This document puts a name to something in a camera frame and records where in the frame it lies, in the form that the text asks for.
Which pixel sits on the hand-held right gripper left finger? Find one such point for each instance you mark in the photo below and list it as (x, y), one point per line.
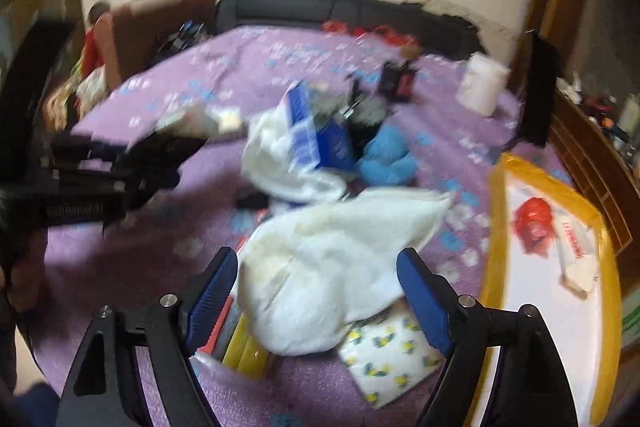
(215, 297)

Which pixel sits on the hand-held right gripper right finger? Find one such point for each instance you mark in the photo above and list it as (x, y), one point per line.
(425, 302)

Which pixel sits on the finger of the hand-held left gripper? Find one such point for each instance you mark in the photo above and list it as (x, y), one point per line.
(145, 187)
(125, 152)

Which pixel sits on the lemon print tissue pack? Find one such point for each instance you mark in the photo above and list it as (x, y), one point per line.
(385, 357)

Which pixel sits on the yellow taped cardboard box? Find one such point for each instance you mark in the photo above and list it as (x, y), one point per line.
(530, 307)

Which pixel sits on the white fluffy towel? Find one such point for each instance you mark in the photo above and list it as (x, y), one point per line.
(320, 272)

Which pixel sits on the blue white cotton packet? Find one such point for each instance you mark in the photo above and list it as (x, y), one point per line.
(302, 132)

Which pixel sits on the person's left forearm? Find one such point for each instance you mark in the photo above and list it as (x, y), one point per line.
(22, 277)

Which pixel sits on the yellow green striped packet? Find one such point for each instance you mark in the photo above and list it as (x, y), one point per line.
(245, 352)

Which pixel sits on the brown armchair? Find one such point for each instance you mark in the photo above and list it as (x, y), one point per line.
(150, 27)

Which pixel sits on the red plastic bag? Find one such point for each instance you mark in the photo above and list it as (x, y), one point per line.
(336, 27)
(395, 38)
(532, 219)

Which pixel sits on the blue plush towel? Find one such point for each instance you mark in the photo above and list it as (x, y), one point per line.
(385, 157)

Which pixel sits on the white packet red label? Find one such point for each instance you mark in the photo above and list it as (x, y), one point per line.
(575, 257)

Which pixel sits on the black round motor device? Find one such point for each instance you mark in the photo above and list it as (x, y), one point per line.
(367, 117)

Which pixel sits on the green white carton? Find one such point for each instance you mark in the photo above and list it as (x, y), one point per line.
(631, 322)

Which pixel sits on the wooden cabinet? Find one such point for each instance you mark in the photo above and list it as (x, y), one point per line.
(595, 177)

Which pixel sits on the black device red label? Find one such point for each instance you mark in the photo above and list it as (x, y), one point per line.
(397, 82)

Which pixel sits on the white plastic jar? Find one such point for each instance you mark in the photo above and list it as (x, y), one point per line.
(482, 84)

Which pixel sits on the dark grey sofa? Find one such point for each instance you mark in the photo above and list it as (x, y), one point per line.
(300, 9)

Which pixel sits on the black phone on stand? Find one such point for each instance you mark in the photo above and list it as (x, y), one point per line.
(540, 92)

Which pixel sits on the assorted small trinkets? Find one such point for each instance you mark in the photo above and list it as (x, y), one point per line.
(600, 107)

